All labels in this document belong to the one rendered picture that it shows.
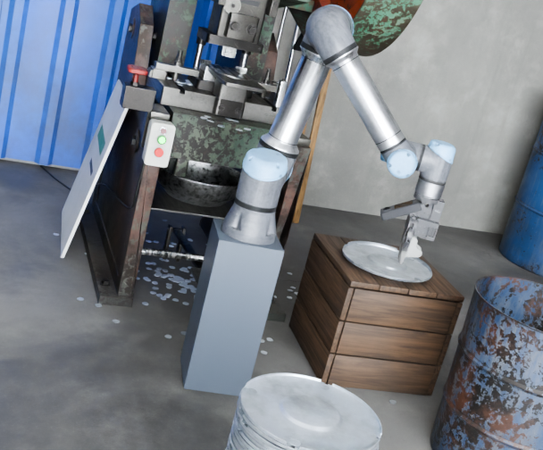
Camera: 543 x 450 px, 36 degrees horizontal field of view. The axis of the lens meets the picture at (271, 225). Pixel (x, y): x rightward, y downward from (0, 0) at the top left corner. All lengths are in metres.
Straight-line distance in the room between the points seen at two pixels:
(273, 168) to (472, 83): 2.59
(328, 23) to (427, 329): 1.00
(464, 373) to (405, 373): 0.40
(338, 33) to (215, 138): 0.73
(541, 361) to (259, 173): 0.85
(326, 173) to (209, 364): 2.25
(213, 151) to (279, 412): 1.26
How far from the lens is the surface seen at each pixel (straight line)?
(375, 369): 2.65
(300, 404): 1.73
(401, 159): 2.18
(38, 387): 2.30
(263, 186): 2.22
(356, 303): 2.52
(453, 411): 2.38
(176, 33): 3.07
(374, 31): 2.80
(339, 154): 4.45
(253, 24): 2.83
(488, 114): 4.78
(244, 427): 1.66
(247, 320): 2.33
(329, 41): 2.17
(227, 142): 2.76
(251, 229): 2.25
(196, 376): 2.39
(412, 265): 2.73
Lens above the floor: 1.17
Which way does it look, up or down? 17 degrees down
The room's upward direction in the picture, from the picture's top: 14 degrees clockwise
